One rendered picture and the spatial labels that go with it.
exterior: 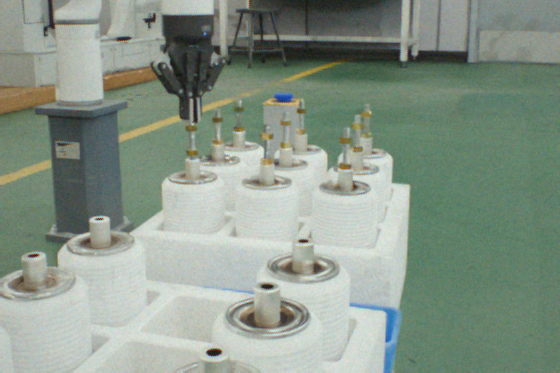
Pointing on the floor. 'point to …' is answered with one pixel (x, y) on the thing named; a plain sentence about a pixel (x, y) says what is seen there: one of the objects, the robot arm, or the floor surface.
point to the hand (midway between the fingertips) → (190, 109)
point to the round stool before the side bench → (260, 37)
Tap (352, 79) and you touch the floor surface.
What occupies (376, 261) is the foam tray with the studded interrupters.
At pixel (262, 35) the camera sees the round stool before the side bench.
